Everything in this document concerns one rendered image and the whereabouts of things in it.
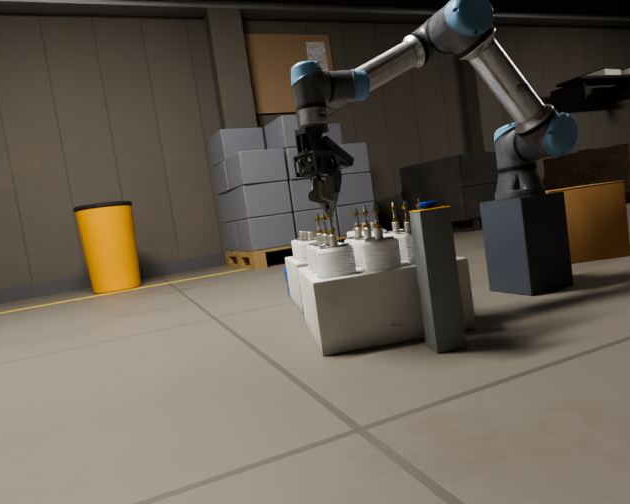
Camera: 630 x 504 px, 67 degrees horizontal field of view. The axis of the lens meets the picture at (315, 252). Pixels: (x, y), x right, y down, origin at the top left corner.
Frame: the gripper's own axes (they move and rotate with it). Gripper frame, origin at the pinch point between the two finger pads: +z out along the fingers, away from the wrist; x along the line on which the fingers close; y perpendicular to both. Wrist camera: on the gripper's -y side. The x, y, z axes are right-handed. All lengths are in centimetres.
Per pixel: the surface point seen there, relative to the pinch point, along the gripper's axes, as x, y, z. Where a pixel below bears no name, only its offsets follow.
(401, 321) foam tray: 13.8, -4.2, 29.7
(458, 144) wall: -175, -447, -57
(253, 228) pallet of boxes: -200, -141, 4
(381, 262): 10.1, -4.4, 15.0
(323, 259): 0.1, 5.4, 12.2
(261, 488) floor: 31, 57, 35
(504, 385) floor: 45, 14, 35
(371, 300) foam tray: 9.7, 1.2, 23.3
